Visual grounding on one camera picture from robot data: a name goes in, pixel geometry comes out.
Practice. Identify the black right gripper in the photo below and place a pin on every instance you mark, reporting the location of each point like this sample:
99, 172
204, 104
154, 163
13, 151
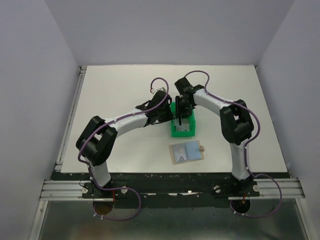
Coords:
184, 113

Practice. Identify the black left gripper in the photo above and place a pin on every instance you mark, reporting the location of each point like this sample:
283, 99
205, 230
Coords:
169, 115

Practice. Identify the green plastic bin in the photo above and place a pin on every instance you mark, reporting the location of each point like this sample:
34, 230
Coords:
191, 121

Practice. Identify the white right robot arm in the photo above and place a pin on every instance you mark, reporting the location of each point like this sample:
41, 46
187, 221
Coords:
235, 121

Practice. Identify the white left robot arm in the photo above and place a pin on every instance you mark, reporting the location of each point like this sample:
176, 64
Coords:
97, 140

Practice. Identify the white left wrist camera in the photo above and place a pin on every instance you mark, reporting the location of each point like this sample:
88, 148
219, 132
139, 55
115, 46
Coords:
155, 90

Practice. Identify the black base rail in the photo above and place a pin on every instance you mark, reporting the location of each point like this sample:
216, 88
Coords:
153, 190

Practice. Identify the aluminium frame rail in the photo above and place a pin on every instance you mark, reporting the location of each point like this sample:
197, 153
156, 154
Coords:
266, 189

